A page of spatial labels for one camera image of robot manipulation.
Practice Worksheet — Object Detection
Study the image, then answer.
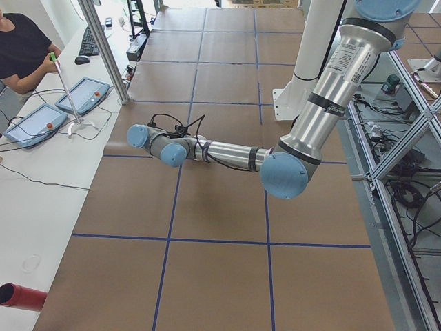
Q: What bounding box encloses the near blue teach pendant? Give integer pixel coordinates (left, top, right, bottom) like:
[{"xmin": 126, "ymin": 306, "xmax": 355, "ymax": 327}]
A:
[{"xmin": 3, "ymin": 103, "xmax": 68, "ymax": 148}]

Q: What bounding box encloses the red cylinder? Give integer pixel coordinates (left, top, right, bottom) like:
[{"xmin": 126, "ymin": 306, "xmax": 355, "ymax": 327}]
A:
[{"xmin": 1, "ymin": 283, "xmax": 48, "ymax": 312}]

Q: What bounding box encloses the brown paper table cover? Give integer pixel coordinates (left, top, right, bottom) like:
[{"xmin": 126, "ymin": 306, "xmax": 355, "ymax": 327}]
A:
[{"xmin": 35, "ymin": 8, "xmax": 394, "ymax": 330}]

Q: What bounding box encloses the black computer mouse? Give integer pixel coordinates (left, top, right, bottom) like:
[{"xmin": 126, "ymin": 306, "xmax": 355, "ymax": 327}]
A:
[{"xmin": 74, "ymin": 55, "xmax": 90, "ymax": 65}]

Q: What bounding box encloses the pink stick with green handle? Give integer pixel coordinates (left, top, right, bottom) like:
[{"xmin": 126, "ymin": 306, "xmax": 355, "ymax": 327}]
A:
[{"xmin": 48, "ymin": 52, "xmax": 85, "ymax": 130}]

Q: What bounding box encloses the far blue teach pendant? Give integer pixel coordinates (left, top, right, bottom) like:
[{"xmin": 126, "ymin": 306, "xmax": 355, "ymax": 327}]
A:
[{"xmin": 70, "ymin": 77, "xmax": 110, "ymax": 117}]

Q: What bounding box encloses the blue teach pendant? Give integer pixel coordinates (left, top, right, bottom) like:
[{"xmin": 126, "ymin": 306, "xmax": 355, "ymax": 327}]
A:
[
  {"xmin": 3, "ymin": 103, "xmax": 68, "ymax": 148},
  {"xmin": 70, "ymin": 77, "xmax": 110, "ymax": 117}
]

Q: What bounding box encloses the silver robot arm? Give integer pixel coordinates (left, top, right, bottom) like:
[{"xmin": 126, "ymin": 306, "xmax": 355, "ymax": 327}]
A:
[{"xmin": 127, "ymin": 1, "xmax": 419, "ymax": 199}]

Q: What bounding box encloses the black keyboard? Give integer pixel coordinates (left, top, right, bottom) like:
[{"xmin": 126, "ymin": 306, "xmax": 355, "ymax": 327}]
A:
[{"xmin": 78, "ymin": 27, "xmax": 99, "ymax": 57}]

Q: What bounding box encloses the aluminium frame post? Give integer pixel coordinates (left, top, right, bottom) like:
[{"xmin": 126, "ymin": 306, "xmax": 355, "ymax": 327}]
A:
[{"xmin": 78, "ymin": 0, "xmax": 130, "ymax": 105}]

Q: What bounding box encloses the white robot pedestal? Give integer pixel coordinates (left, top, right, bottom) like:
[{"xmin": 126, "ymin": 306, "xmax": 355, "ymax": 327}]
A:
[{"xmin": 273, "ymin": 0, "xmax": 347, "ymax": 121}]

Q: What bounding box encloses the person in black shirt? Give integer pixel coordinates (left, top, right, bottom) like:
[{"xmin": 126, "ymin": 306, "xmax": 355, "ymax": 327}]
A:
[{"xmin": 1, "ymin": 12, "xmax": 61, "ymax": 95}]

